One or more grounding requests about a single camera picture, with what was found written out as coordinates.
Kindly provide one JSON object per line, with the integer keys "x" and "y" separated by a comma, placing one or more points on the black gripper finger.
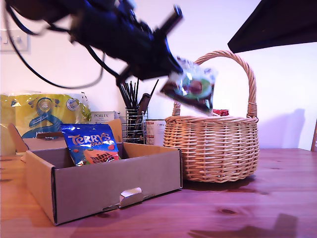
{"x": 166, "y": 55}
{"x": 284, "y": 22}
{"x": 151, "y": 70}

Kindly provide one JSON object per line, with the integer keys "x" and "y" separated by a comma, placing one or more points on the white Galaxy truffle bag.
{"x": 193, "y": 86}

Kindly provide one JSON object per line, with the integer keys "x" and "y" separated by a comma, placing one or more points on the red egg bag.
{"x": 220, "y": 112}

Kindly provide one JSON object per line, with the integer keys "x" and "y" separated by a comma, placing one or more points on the blue Terry's egg bag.
{"x": 84, "y": 138}

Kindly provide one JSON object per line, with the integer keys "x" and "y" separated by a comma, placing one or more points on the white Porlex box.
{"x": 104, "y": 116}

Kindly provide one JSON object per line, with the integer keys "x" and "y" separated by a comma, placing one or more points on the woven wicker basket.
{"x": 218, "y": 153}

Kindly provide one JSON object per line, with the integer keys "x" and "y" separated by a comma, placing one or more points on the brown cardboard box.
{"x": 111, "y": 183}

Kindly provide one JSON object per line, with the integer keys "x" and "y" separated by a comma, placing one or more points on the black chopstick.
{"x": 123, "y": 98}
{"x": 131, "y": 96}
{"x": 126, "y": 96}
{"x": 136, "y": 93}
{"x": 153, "y": 87}

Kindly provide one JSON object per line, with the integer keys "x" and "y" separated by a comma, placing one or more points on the white labelled tin can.
{"x": 154, "y": 134}

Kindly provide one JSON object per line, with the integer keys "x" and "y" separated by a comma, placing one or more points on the yellow paper towel pack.
{"x": 49, "y": 109}

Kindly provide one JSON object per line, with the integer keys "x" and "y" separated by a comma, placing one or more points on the brown wooden chair back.
{"x": 314, "y": 138}

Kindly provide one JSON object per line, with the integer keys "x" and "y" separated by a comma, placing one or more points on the white light switch plate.
{"x": 22, "y": 45}

